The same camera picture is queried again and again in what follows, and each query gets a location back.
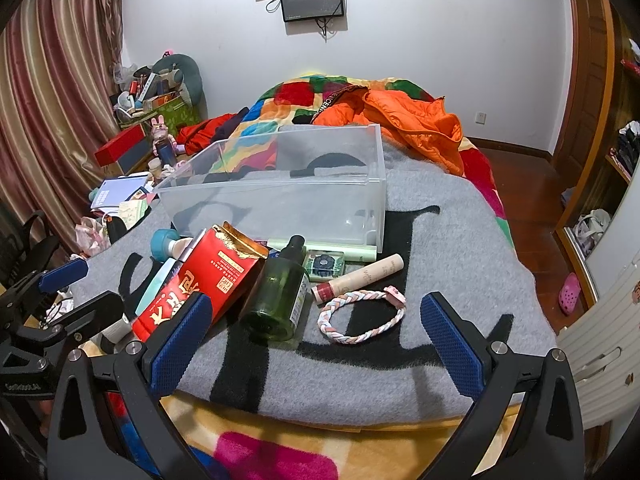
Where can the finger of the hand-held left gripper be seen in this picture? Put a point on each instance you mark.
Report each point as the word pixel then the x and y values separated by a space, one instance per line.
pixel 95 310
pixel 65 275

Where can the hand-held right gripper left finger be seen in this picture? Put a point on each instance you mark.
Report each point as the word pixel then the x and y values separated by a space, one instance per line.
pixel 180 345

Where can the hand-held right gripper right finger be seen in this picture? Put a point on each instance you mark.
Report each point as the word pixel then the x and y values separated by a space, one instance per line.
pixel 450 345

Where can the mint green tube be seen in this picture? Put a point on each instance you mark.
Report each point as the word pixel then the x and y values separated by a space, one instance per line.
pixel 155 285

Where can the red paper packet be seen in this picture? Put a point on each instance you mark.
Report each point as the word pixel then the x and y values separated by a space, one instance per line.
pixel 220 270

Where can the blue ball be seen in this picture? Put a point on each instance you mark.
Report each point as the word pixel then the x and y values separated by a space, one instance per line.
pixel 165 245

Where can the green glass bottle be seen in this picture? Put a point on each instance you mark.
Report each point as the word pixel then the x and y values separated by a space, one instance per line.
pixel 275 290

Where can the beige lip gloss tube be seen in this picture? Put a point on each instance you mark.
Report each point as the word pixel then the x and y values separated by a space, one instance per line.
pixel 365 272

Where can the light green tube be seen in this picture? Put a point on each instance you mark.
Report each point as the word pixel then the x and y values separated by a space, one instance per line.
pixel 357 255

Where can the green mahjong tile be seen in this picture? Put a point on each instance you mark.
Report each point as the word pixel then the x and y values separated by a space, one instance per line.
pixel 324 264

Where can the clear plastic storage box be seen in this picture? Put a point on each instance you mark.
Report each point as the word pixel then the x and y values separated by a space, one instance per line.
pixel 280 200

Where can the pink floral cloth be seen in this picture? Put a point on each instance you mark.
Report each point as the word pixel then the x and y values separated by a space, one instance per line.
pixel 92 237

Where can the green patterned booklet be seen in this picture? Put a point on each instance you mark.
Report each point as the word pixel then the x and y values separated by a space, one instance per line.
pixel 132 214

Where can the blue notebook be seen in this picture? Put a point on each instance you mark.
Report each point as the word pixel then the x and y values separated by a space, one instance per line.
pixel 115 192

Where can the pink clog shoe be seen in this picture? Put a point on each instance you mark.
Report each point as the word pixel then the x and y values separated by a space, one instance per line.
pixel 570 292

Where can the red box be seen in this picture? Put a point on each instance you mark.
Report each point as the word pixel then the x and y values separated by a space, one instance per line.
pixel 120 145

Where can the white slatted furniture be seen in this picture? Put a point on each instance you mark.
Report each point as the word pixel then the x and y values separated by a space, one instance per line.
pixel 605 340

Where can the dark blue bottle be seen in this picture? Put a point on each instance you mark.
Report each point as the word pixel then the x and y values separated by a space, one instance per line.
pixel 165 152

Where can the pink bunny toy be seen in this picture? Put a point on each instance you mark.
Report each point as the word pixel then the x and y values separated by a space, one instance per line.
pixel 161 130

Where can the white bag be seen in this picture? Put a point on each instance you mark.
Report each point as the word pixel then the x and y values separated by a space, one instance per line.
pixel 592 230

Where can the striped curtain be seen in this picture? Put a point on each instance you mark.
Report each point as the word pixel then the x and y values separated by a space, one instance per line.
pixel 60 85

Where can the red clothing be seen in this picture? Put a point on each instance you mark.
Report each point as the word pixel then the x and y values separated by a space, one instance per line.
pixel 200 135

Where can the green paper bag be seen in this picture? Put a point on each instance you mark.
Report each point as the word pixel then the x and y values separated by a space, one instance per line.
pixel 175 112

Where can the wooden shelf unit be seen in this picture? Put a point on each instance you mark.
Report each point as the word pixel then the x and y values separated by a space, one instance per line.
pixel 625 240

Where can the dark purple clothing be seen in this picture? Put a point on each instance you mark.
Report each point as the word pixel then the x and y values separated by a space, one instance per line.
pixel 232 122

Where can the grey neck pillow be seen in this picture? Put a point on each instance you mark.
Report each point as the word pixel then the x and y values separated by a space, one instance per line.
pixel 192 80

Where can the orange puffer jacket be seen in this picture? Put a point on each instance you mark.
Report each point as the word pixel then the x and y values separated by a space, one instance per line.
pixel 400 115

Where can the colourful patchwork quilt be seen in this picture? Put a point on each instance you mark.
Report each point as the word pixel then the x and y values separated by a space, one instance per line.
pixel 300 95

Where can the wooden door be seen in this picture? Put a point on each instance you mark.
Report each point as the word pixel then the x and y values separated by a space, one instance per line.
pixel 590 60

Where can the small black monitor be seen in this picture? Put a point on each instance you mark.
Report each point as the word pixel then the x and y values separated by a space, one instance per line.
pixel 310 0

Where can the white wall socket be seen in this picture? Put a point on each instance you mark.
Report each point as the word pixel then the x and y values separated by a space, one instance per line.
pixel 480 118

